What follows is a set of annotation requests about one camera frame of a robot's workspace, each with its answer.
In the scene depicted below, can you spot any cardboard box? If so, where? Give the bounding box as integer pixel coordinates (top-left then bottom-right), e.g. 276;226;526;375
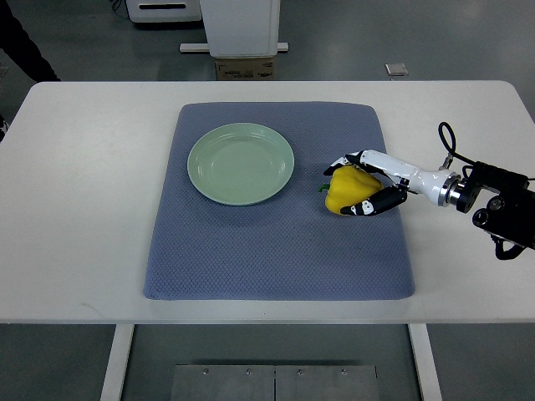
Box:
215;58;275;81

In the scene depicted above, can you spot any white cabinet with slot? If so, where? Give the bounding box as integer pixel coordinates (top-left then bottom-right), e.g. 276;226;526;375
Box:
125;0;202;23

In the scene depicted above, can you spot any person in black trousers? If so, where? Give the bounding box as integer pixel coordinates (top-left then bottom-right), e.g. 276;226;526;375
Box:
1;1;60;83

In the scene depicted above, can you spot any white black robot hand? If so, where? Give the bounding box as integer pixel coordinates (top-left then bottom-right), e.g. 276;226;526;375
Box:
324;150;461;216

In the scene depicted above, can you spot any white table leg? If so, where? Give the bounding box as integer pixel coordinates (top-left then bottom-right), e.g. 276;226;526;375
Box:
100;324;135;401
408;323;442;401

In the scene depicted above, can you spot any light green plate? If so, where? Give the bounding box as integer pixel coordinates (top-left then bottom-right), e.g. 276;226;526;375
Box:
187;123;295;206

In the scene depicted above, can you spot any left white table leg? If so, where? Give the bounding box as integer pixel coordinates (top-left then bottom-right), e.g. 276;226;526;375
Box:
100;324;135;401

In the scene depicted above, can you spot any small grey floor plate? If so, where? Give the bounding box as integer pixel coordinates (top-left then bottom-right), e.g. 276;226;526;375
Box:
385;63;409;77

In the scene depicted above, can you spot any blue textured mat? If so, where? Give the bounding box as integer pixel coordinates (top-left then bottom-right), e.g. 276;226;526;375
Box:
144;102;415;301

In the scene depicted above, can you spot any yellow bell pepper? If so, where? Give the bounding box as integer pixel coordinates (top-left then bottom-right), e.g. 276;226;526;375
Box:
318;166;383;215

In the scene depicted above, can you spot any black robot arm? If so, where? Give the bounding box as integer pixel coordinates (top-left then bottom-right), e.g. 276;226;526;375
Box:
438;122;534;261

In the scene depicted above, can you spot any right white table leg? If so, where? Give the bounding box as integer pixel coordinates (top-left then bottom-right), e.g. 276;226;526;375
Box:
408;323;442;401

